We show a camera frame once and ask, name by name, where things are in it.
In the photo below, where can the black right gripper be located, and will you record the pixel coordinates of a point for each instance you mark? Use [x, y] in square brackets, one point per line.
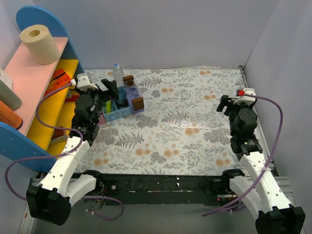
[227, 103]

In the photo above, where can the small red box low shelf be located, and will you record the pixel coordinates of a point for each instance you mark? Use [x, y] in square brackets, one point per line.
[59, 135]

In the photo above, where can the pink drawer box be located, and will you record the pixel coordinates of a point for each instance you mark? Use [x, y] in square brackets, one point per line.
[102, 120]

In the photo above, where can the orange tube on shelf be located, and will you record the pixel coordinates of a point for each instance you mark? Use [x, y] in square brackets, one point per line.
[9, 117]

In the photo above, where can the clear plastic water bottle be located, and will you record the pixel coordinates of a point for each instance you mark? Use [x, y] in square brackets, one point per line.
[118, 75]

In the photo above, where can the clear textured tray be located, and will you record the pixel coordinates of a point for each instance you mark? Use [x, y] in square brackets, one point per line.
[189, 120]

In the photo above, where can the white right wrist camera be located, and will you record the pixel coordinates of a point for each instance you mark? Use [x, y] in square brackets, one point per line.
[246, 93]

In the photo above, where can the purple drawer box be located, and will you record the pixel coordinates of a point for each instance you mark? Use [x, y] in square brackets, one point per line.
[132, 93]

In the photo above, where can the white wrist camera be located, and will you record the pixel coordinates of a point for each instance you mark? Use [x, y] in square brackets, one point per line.
[83, 82]
[246, 93]

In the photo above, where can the orange box on shelf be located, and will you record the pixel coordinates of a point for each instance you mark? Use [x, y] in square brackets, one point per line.
[59, 79]

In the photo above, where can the grey green bottle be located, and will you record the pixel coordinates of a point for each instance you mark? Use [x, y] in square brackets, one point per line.
[8, 97]

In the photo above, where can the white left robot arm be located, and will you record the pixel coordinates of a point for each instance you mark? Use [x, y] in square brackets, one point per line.
[52, 199]

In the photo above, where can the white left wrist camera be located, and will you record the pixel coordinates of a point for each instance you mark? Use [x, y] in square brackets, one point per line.
[83, 82]

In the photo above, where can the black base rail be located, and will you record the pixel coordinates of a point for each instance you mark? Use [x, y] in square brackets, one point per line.
[163, 189]

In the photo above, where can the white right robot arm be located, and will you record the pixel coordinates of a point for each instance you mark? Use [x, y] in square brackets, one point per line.
[273, 212]

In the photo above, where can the blue pink yellow shelf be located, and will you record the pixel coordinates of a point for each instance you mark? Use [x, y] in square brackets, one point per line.
[30, 81]

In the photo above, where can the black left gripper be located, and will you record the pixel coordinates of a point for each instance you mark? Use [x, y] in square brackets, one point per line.
[107, 88]

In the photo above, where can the teal drawer box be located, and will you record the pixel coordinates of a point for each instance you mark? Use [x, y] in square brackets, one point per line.
[113, 115]

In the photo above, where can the beige paper towel roll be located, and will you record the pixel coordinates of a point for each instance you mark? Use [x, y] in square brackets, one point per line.
[40, 43]

